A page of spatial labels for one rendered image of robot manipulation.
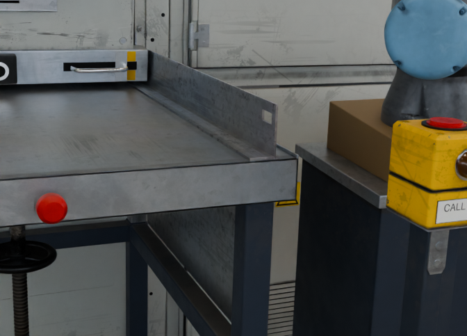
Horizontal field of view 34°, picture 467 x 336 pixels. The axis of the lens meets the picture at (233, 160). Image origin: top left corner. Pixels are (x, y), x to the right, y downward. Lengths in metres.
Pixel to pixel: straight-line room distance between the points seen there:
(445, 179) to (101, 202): 0.38
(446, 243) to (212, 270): 0.49
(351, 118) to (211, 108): 0.24
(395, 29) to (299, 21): 0.68
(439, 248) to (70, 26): 0.83
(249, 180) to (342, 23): 0.84
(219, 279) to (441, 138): 0.53
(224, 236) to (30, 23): 0.53
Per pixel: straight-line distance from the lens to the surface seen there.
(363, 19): 1.73
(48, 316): 1.67
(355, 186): 1.13
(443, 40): 0.99
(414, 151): 0.79
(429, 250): 0.82
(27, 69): 1.39
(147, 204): 0.89
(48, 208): 0.82
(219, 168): 0.91
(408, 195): 0.80
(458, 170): 0.78
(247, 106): 1.00
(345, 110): 1.25
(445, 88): 1.15
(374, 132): 1.16
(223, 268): 1.17
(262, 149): 0.96
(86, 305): 1.68
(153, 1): 1.56
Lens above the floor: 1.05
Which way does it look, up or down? 15 degrees down
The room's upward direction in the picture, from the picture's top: 2 degrees clockwise
